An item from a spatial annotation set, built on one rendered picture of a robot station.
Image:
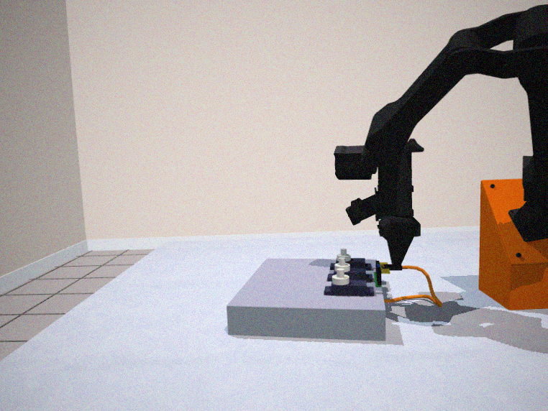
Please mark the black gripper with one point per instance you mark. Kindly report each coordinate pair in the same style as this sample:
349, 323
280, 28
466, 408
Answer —
398, 227

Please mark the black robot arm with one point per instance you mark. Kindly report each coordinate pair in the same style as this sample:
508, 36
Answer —
388, 149

